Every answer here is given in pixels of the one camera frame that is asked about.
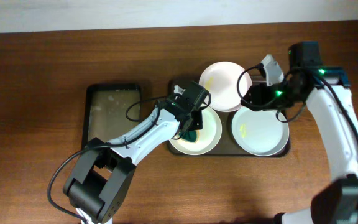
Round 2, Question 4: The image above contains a green yellow sponge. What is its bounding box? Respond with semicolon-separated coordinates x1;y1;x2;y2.
179;130;198;143

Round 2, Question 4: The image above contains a white plate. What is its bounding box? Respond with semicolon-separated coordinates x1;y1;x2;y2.
169;108;223;156

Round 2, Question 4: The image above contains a light grey plate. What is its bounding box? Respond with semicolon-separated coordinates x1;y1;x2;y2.
231;108;290;157

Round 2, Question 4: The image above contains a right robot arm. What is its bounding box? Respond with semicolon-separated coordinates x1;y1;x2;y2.
239;41;358;224

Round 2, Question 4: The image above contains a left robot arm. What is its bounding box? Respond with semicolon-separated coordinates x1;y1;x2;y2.
63;82;211;223

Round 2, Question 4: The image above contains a large brown serving tray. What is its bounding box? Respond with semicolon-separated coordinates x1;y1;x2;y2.
168;75;291;157

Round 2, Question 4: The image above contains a black water tray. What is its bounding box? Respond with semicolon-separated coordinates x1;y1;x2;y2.
81;83;141;147

